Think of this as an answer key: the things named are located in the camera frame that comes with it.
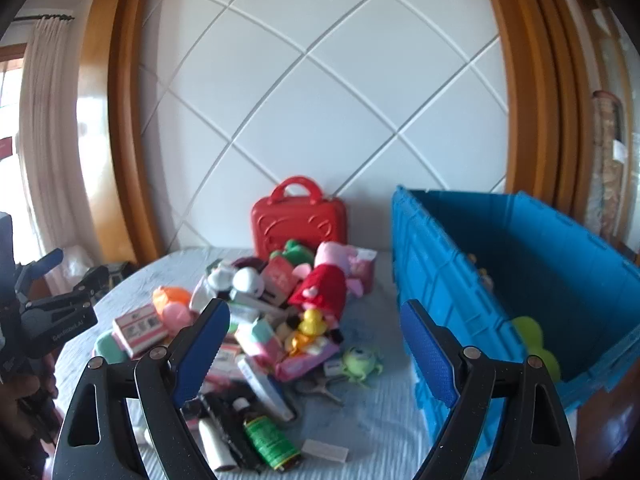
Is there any white printed medicine box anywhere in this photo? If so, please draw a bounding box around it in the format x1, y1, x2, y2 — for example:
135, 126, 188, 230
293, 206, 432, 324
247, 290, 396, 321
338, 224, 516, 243
302, 439, 349, 463

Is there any person's left hand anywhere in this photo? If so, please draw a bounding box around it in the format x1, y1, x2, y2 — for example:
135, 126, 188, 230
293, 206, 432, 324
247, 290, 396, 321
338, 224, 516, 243
1, 353, 58, 470

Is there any pink white striped carton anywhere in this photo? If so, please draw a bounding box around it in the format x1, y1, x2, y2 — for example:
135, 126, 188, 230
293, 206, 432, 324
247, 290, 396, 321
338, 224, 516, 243
112, 304, 168, 359

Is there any orange pink plush toy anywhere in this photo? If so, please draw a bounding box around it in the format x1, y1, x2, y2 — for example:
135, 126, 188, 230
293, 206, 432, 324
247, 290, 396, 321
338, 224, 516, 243
152, 286, 196, 335

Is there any lime green toy in crate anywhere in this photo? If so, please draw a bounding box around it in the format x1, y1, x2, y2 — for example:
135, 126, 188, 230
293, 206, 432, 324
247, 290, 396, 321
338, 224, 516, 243
511, 316, 561, 382

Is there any white tube with cap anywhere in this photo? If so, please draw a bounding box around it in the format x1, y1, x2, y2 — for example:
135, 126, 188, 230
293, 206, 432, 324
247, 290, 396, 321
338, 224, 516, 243
198, 418, 238, 472

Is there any green one-eyed monster plush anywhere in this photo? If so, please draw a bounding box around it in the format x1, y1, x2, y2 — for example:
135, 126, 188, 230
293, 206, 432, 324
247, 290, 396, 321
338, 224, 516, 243
341, 347, 383, 386

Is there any blue plastic storage crate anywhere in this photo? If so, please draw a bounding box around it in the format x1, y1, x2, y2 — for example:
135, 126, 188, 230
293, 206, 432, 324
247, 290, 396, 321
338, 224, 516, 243
389, 185, 640, 461

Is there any pink wipes pack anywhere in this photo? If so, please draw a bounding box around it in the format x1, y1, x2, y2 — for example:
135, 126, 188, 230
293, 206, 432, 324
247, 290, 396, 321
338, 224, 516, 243
273, 342, 340, 382

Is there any white round plush toy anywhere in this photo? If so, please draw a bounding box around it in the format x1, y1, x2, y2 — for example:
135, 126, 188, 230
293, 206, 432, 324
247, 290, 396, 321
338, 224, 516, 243
206, 261, 266, 298

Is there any green label brown bottle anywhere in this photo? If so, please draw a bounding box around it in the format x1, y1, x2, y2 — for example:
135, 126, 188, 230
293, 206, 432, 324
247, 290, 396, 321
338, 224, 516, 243
232, 398, 303, 474

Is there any beige window curtain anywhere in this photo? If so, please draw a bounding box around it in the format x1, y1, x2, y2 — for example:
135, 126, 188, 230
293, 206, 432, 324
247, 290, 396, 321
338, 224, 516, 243
17, 15, 100, 290

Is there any pink tissue pack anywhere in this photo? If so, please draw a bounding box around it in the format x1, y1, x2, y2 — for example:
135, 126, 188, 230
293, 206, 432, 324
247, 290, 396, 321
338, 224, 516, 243
349, 247, 378, 295

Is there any metal clamp tool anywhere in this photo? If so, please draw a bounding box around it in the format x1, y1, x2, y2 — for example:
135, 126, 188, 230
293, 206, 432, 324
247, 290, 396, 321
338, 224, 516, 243
294, 377, 344, 406

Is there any yellow duck plush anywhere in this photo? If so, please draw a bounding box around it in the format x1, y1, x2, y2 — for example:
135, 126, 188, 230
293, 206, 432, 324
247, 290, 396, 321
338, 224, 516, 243
285, 309, 328, 356

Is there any pink white tissue box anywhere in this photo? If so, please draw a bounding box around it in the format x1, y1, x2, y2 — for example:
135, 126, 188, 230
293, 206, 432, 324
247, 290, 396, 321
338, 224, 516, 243
260, 256, 298, 307

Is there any pink pig plush red dress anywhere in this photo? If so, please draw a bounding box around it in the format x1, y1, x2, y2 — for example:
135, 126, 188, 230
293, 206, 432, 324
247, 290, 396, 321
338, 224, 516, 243
288, 242, 363, 344

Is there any green frog plush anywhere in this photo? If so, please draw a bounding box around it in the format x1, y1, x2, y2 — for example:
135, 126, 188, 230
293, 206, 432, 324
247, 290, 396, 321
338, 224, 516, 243
269, 240, 314, 266

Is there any red toy suitcase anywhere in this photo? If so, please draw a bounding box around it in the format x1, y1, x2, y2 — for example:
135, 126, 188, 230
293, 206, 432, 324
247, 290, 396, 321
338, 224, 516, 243
250, 176, 347, 259

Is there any rolled patterned carpet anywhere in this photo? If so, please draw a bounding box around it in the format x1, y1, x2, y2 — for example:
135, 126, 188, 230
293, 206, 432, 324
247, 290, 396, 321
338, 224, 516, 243
585, 90, 627, 246

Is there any wooden slat room divider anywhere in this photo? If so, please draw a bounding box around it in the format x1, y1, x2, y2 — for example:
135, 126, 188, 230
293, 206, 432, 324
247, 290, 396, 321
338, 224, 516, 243
576, 0, 639, 168

